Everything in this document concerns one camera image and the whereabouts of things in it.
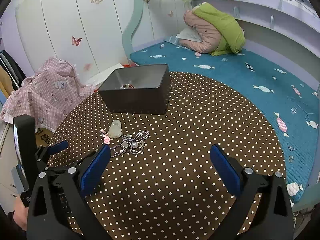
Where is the white jade pendant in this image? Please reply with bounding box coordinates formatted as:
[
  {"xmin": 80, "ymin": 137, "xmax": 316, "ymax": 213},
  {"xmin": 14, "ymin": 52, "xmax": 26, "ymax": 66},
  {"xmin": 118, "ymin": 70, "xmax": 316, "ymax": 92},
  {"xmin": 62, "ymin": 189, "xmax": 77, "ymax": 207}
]
[{"xmin": 108, "ymin": 120, "xmax": 122, "ymax": 139}]

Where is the silver chain necklace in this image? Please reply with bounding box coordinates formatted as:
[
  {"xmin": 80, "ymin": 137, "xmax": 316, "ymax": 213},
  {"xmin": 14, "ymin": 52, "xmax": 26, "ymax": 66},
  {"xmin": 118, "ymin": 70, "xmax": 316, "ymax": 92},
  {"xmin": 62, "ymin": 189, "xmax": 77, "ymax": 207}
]
[{"xmin": 109, "ymin": 130, "xmax": 150, "ymax": 158}]

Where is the left hand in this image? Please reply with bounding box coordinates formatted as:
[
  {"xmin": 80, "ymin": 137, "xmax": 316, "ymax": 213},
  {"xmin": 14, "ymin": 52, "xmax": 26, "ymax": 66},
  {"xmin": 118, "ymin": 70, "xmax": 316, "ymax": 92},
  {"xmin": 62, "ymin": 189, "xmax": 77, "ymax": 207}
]
[{"xmin": 13, "ymin": 197, "xmax": 29, "ymax": 231}]

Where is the pink patterned cloth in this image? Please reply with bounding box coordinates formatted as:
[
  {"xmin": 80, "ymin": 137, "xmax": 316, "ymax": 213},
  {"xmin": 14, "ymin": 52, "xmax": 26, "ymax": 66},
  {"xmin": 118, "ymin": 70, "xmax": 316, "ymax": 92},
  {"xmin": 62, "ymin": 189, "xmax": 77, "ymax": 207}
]
[{"xmin": 1, "ymin": 56, "xmax": 95, "ymax": 132}]

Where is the pink small charm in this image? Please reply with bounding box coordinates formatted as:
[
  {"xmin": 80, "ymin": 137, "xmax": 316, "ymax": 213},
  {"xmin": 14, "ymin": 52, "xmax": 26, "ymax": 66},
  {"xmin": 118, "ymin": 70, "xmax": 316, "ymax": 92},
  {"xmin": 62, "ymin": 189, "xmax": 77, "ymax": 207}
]
[{"xmin": 100, "ymin": 129, "xmax": 111, "ymax": 145}]

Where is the brown polka dot tablecloth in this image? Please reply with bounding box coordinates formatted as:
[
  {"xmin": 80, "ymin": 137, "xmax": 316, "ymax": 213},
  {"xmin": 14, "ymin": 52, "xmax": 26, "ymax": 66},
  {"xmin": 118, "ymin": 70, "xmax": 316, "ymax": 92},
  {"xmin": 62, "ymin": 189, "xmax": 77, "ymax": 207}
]
[{"xmin": 48, "ymin": 72, "xmax": 285, "ymax": 239}]

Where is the teal candy print mattress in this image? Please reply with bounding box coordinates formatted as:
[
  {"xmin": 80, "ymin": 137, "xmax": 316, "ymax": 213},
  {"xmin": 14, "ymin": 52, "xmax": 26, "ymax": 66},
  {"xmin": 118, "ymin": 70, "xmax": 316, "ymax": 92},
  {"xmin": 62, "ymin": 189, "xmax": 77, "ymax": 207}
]
[{"xmin": 130, "ymin": 41, "xmax": 319, "ymax": 203}]

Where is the red cloth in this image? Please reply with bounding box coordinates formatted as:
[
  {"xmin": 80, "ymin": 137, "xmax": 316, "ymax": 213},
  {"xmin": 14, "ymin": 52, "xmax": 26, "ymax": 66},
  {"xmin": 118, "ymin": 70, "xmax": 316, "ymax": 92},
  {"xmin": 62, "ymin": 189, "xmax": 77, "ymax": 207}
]
[{"xmin": 123, "ymin": 64, "xmax": 138, "ymax": 68}]

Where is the dark metal tin box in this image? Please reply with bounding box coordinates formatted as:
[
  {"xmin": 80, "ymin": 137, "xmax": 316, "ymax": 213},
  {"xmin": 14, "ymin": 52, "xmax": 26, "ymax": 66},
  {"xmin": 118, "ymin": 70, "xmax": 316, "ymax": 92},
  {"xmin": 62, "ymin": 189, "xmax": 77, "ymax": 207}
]
[{"xmin": 98, "ymin": 64, "xmax": 171, "ymax": 114}]

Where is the teal bed headboard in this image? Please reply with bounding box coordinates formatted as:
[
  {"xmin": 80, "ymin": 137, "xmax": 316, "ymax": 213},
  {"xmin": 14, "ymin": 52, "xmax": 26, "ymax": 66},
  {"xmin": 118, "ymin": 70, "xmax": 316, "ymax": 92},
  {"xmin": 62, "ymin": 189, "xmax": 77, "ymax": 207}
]
[{"xmin": 122, "ymin": 0, "xmax": 144, "ymax": 60}]

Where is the green jacket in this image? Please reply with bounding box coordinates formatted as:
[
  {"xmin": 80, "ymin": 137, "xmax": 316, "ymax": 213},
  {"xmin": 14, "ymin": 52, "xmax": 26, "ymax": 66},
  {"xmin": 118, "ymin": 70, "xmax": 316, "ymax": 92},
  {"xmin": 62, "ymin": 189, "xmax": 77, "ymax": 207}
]
[{"xmin": 193, "ymin": 2, "xmax": 246, "ymax": 56}]

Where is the white pillow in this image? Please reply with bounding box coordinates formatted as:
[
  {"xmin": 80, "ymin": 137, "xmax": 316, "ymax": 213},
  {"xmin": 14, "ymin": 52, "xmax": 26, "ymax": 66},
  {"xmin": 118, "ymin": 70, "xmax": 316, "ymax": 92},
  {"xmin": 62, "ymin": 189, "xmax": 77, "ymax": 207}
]
[{"xmin": 176, "ymin": 27, "xmax": 202, "ymax": 42}]

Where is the pink quilted jacket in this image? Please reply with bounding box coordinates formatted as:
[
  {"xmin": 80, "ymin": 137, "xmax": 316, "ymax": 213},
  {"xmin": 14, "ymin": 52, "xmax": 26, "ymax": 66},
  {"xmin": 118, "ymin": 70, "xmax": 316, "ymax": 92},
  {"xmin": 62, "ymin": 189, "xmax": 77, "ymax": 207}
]
[{"xmin": 179, "ymin": 10, "xmax": 222, "ymax": 54}]

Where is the lavender wall shelf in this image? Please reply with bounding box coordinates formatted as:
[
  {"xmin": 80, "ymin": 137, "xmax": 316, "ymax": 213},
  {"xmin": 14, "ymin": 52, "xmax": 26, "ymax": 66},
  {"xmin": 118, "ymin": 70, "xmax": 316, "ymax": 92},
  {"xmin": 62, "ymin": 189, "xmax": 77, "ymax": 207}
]
[{"xmin": 191, "ymin": 0, "xmax": 319, "ymax": 89}]

